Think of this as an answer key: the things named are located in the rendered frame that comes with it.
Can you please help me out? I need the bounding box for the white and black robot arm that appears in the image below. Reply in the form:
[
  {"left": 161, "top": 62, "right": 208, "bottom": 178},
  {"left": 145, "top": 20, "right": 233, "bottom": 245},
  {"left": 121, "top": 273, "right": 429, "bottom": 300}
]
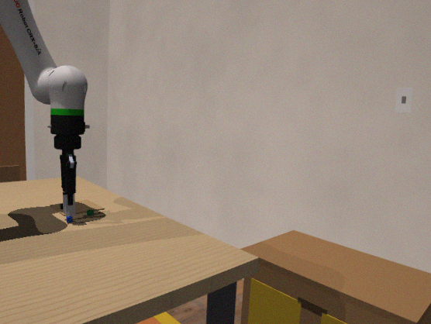
[{"left": 0, "top": 0, "right": 90, "bottom": 137}]

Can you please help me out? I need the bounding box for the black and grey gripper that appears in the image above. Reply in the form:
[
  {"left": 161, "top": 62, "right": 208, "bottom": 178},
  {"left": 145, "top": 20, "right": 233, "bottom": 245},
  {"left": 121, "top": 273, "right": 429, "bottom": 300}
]
[{"left": 54, "top": 136, "right": 81, "bottom": 216}]

